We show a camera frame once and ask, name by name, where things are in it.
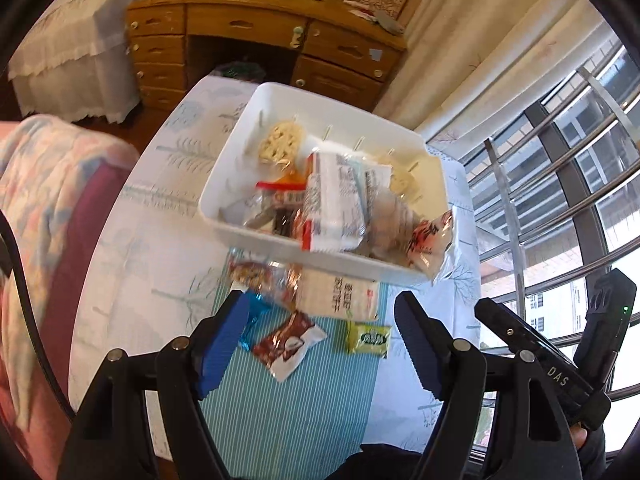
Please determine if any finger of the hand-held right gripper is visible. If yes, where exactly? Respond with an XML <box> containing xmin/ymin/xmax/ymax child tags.
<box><xmin>474</xmin><ymin>297</ymin><xmax>612</xmax><ymax>431</ymax></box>

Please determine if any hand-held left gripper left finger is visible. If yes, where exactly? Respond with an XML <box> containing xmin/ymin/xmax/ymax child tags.
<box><xmin>57</xmin><ymin>290</ymin><xmax>251</xmax><ymax>480</ymax></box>

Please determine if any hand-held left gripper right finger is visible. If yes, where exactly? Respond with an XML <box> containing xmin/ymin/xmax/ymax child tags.
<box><xmin>394</xmin><ymin>290</ymin><xmax>586</xmax><ymax>480</ymax></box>

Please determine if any white plastic basket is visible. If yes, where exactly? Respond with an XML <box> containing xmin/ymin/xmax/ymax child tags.
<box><xmin>197</xmin><ymin>81</ymin><xmax>451</xmax><ymax>286</ymax></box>

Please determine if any white clear-wrapped cracker pack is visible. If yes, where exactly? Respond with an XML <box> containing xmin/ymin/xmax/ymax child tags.
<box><xmin>300</xmin><ymin>152</ymin><xmax>393</xmax><ymax>253</ymax></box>

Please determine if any green candy packet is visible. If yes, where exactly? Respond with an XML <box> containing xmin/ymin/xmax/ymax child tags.
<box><xmin>346</xmin><ymin>321</ymin><xmax>392</xmax><ymax>359</ymax></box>

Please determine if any blue candy wrapper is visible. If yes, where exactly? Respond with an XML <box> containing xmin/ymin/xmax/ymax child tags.
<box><xmin>237</xmin><ymin>290</ymin><xmax>273</xmax><ymax>353</ymax></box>

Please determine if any brown white candy packet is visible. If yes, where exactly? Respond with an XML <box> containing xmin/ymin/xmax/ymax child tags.
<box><xmin>251</xmin><ymin>310</ymin><xmax>328</xmax><ymax>383</ymax></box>

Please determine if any nut snack packet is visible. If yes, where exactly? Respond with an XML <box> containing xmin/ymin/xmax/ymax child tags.
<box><xmin>229</xmin><ymin>260</ymin><xmax>301</xmax><ymax>306</ymax></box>

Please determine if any white printed snack packet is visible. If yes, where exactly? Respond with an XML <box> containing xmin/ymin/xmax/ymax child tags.
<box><xmin>295</xmin><ymin>269</ymin><xmax>381</xmax><ymax>322</ymax></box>

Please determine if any red white snack packet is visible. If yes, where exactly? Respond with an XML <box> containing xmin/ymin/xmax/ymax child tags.
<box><xmin>406</xmin><ymin>210</ymin><xmax>455</xmax><ymax>286</ymax></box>

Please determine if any metal window railing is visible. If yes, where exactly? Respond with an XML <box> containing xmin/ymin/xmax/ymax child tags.
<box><xmin>460</xmin><ymin>45</ymin><xmax>640</xmax><ymax>461</ymax></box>

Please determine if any dark brown snack packet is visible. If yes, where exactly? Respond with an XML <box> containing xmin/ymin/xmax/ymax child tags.
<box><xmin>272</xmin><ymin>207</ymin><xmax>301</xmax><ymax>236</ymax></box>

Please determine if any round lattice cracker packet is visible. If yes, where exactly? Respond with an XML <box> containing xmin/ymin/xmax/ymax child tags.
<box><xmin>377</xmin><ymin>152</ymin><xmax>422</xmax><ymax>197</ymax></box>
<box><xmin>257</xmin><ymin>120</ymin><xmax>307</xmax><ymax>165</ymax></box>

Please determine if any maroon chair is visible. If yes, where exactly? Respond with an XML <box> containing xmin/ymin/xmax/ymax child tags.
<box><xmin>47</xmin><ymin>160</ymin><xmax>136</xmax><ymax>411</ymax></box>

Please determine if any floral pastel blanket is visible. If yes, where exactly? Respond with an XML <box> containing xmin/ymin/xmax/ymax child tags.
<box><xmin>0</xmin><ymin>114</ymin><xmax>141</xmax><ymax>480</ymax></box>

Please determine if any cream curtain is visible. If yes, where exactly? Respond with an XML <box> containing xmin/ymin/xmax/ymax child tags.
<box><xmin>372</xmin><ymin>0</ymin><xmax>608</xmax><ymax>166</ymax></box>

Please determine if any teal dark bag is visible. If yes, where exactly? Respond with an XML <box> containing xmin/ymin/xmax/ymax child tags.
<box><xmin>215</xmin><ymin>61</ymin><xmax>266</xmax><ymax>83</ymax></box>

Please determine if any wooden desk with drawers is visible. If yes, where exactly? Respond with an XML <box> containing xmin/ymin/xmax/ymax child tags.
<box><xmin>125</xmin><ymin>0</ymin><xmax>408</xmax><ymax>113</ymax></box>

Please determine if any white lace cloth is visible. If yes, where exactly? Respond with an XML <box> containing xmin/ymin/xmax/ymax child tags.
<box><xmin>7</xmin><ymin>0</ymin><xmax>168</xmax><ymax>123</ymax></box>

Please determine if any black cable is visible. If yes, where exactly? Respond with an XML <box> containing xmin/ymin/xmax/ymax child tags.
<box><xmin>0</xmin><ymin>210</ymin><xmax>76</xmax><ymax>418</ymax></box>

